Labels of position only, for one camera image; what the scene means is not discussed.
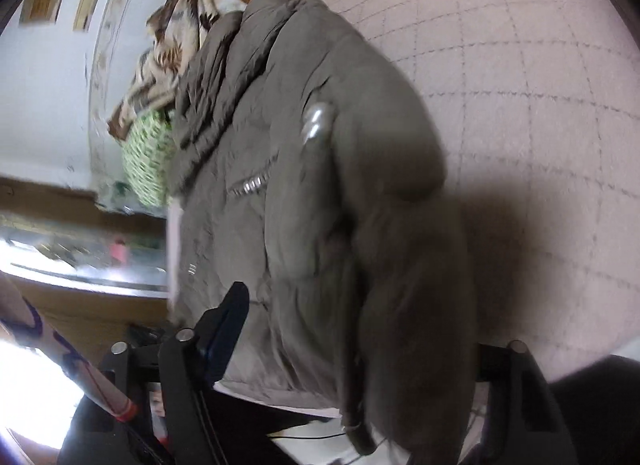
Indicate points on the wooden glass cabinet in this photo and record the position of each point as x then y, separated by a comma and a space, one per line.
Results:
60, 250

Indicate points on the white purple patterned stick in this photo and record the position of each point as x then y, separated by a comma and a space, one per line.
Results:
75, 360

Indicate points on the small framed wall picture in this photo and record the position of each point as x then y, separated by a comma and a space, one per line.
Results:
86, 11

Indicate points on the pink quilted bedspread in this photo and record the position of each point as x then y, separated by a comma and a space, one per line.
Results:
525, 120

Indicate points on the grey-green padded jacket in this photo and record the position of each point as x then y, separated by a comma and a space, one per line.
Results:
310, 205

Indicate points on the green patterned cloth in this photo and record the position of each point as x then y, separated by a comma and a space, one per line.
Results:
147, 160

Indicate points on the leaf print cloth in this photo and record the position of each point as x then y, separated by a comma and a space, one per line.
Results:
200, 0

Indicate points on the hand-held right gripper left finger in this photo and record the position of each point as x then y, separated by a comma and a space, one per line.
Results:
219, 347

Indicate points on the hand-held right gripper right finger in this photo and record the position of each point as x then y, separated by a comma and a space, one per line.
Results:
527, 395

